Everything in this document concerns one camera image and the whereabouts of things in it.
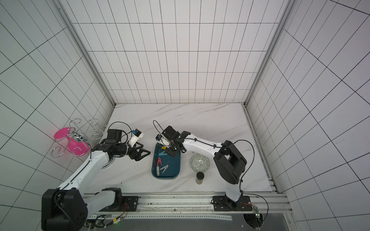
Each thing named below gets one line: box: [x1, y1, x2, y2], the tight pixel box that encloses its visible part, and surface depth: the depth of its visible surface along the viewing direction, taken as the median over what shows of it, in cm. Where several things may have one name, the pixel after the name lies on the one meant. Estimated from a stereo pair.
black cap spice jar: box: [195, 171, 205, 185], surface depth 75 cm
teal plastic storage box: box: [151, 142, 181, 180], surface depth 87 cm
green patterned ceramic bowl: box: [189, 153, 211, 173], surface depth 87 cm
